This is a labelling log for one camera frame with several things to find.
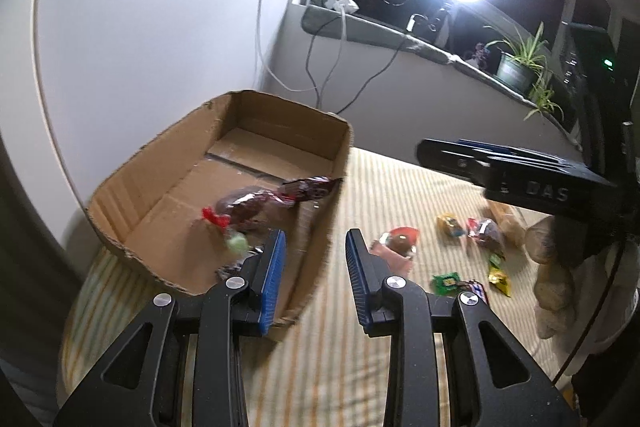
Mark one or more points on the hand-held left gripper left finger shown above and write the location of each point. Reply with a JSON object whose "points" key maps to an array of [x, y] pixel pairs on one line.
{"points": [[272, 277]]}

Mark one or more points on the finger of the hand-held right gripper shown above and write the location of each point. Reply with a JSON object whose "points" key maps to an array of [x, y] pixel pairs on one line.
{"points": [[510, 152], [450, 159]]}

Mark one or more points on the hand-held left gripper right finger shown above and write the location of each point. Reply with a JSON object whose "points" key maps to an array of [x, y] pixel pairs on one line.
{"points": [[356, 277]]}

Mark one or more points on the pale green candy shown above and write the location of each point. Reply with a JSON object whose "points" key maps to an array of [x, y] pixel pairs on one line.
{"points": [[237, 244]]}

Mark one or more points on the pink red snack packet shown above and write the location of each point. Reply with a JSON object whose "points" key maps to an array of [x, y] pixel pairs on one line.
{"points": [[397, 247]]}

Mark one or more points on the yellow snack packet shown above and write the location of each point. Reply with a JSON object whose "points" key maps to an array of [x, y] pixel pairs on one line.
{"points": [[451, 226]]}

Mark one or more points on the dark snack red wrapper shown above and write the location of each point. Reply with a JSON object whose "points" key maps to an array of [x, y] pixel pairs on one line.
{"points": [[484, 233]]}

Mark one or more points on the round chocolate snack clear wrapper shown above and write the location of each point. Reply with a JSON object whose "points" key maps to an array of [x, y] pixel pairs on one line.
{"points": [[245, 207]]}

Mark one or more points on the green snack packet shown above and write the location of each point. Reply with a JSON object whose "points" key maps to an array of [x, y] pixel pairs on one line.
{"points": [[446, 284]]}

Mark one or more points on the red white candy bar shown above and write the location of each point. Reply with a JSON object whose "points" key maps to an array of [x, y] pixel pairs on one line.
{"points": [[472, 286]]}

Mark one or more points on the cardboard box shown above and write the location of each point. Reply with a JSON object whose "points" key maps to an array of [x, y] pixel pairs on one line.
{"points": [[150, 202]]}

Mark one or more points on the person's right hand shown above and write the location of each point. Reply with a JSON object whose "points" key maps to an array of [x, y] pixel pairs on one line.
{"points": [[550, 277]]}

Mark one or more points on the bagged sliced bread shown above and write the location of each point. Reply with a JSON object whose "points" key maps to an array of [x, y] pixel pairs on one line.
{"points": [[507, 219]]}

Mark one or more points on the striped tablecloth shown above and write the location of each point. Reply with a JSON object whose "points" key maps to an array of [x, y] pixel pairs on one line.
{"points": [[400, 197]]}

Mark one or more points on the potted spider plant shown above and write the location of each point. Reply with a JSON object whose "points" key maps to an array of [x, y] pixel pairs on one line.
{"points": [[515, 72]]}

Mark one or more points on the gold wrapped candy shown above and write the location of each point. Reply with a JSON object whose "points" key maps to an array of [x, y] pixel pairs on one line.
{"points": [[500, 282]]}

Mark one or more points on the small purple plant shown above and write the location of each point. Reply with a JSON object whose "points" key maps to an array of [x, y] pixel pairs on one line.
{"points": [[479, 56]]}

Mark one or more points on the black lamp stand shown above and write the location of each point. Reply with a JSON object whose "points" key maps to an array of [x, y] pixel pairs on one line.
{"points": [[440, 22]]}

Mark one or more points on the grey windowsill pad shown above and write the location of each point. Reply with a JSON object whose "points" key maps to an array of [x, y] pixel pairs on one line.
{"points": [[370, 32]]}

